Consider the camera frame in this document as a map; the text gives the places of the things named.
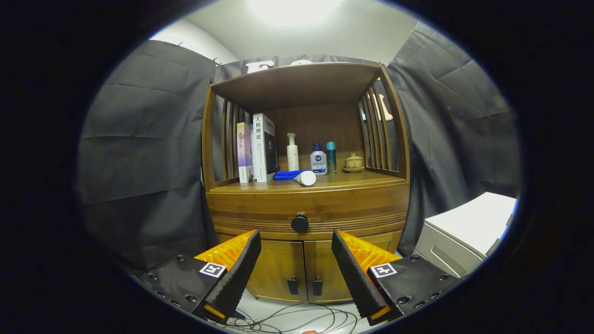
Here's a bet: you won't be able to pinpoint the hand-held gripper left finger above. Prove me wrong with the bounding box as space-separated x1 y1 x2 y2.
138 229 263 324

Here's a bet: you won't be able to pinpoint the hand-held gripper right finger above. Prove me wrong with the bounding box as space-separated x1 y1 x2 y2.
331 229 462 326

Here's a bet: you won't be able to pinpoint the black round drawer knob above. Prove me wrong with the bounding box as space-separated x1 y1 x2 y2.
291 212 310 233

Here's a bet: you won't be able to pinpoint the wooden cabinet door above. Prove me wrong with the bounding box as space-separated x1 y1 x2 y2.
304 230 403 304
217 233 309 304

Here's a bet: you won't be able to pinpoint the white grey side cabinet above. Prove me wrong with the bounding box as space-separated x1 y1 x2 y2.
413 192 518 279

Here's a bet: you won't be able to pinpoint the brown wooden cabinet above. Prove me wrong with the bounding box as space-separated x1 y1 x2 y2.
201 63 411 304

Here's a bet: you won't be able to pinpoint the yellow lidded teacup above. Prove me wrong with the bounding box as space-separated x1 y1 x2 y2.
342 153 365 173

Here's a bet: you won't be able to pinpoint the white bottle blue cap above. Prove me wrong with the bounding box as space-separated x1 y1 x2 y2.
310 143 328 176

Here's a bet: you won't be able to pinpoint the purple book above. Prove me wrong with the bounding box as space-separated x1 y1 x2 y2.
237 122 254 185

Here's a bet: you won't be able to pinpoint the white book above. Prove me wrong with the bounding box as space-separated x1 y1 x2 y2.
251 113 278 182

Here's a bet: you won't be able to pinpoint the white pump bottle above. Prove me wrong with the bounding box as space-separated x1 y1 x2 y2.
286 133 300 172

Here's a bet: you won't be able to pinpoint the black floor cables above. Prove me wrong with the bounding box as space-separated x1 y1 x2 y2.
211 302 360 334

